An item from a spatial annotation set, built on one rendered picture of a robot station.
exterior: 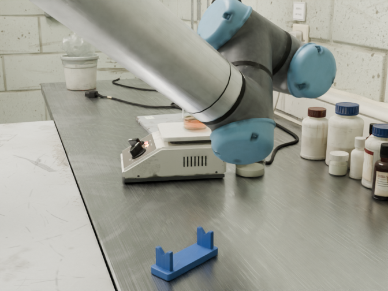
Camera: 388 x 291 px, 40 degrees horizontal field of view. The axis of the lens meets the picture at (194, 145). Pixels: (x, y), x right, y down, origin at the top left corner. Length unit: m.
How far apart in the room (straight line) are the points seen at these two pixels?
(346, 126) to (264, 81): 0.48
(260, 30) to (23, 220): 0.47
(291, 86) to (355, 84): 0.62
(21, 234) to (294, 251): 0.40
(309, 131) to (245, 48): 0.52
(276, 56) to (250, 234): 0.27
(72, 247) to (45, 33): 2.69
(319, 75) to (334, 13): 0.69
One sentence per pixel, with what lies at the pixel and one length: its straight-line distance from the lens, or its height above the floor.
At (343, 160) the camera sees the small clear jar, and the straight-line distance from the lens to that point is 1.08.
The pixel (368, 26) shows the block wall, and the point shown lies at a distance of 1.31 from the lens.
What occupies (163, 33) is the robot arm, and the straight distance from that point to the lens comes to 0.53.
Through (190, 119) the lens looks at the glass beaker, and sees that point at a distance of 1.03.
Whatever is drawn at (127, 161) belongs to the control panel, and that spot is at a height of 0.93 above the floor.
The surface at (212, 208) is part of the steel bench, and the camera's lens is 0.90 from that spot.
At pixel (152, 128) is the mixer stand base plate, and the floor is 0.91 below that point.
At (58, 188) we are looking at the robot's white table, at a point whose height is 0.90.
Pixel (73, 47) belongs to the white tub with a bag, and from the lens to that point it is 2.02.
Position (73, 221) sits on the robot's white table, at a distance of 0.87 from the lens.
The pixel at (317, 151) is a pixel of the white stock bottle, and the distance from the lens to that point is 1.18.
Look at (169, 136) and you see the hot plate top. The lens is 1.01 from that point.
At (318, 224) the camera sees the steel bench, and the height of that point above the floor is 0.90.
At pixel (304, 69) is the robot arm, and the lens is 0.73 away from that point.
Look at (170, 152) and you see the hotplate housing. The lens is 1.00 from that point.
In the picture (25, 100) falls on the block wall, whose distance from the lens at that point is 3.45.
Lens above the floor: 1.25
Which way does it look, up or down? 16 degrees down
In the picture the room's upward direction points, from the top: straight up
